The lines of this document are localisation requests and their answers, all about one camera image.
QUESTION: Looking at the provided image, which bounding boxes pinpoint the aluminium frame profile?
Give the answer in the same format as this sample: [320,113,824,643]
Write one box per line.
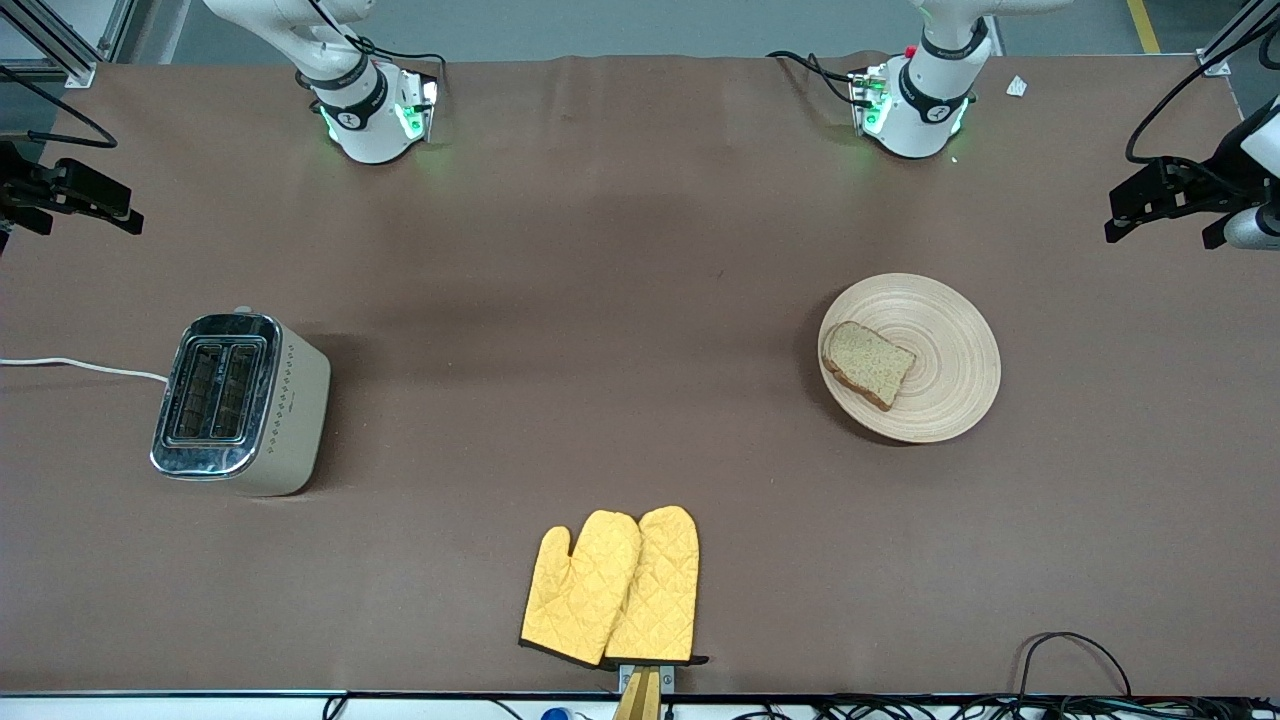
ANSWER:
[1197,0,1280,77]
[0,0,137,89]

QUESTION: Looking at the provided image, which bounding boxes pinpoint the black arm base cable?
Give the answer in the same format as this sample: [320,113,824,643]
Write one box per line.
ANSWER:
[345,33,448,77]
[767,49,863,109]

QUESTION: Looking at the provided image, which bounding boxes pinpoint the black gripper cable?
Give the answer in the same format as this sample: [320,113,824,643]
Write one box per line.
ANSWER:
[1126,18,1280,167]
[0,64,119,150]

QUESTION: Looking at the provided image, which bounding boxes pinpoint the looped black cable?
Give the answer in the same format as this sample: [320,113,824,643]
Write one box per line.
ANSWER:
[1018,631,1134,701]

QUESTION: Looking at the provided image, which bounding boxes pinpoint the yellow quilted oven mitt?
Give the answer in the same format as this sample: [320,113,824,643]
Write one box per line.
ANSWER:
[519,510,642,668]
[603,505,710,668]

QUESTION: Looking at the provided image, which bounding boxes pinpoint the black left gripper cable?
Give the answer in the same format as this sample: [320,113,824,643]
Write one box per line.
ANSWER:
[1126,18,1280,167]

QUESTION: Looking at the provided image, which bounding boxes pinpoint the brown bread slice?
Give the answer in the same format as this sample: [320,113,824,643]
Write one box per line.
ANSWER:
[821,321,917,412]

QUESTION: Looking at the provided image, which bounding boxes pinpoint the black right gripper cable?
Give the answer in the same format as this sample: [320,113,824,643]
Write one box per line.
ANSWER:
[0,64,119,150]

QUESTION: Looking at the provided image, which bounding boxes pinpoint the white toaster power cord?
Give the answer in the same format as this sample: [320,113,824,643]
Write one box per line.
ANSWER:
[0,356,170,385]

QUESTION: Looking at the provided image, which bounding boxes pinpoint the round wooden plate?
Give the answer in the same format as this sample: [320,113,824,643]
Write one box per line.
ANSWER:
[817,272,1002,445]

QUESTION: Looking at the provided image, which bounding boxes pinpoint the black cable bundle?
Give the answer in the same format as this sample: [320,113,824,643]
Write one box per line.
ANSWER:
[735,694,1280,720]

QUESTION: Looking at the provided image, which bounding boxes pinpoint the black right arm base cable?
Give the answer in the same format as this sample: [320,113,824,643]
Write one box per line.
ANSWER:
[345,33,448,77]

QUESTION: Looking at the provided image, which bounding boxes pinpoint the wooden stick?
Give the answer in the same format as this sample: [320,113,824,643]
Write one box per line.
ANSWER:
[613,668,662,720]

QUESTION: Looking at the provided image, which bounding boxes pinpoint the black left arm base cable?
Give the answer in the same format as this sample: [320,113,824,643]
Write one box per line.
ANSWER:
[767,49,863,109]

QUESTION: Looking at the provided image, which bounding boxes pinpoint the cream and chrome toaster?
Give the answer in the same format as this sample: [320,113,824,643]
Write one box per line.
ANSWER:
[150,305,332,498]

